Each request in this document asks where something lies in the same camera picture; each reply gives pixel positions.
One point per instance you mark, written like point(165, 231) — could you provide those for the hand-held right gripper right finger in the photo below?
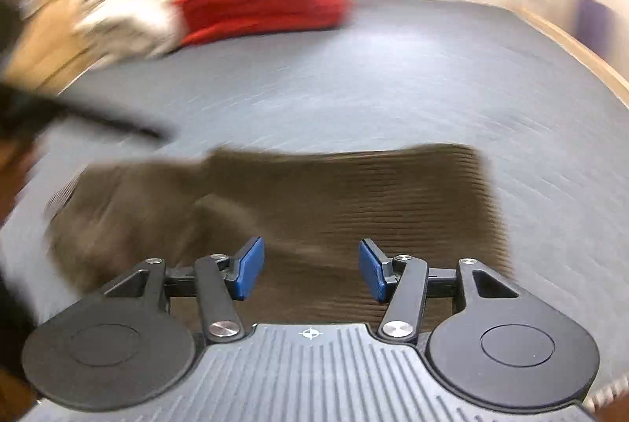
point(371, 269)

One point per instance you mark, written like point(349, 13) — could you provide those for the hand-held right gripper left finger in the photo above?
point(248, 267)

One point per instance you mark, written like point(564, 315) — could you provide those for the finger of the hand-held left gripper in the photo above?
point(113, 122)

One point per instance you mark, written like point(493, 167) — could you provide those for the beige towel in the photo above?
point(123, 9)

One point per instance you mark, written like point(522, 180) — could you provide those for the grey quilted mattress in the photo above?
point(393, 83)

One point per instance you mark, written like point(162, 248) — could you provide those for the purple object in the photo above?
point(594, 25)

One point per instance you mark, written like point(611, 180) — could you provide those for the tan bed frame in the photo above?
point(589, 53)

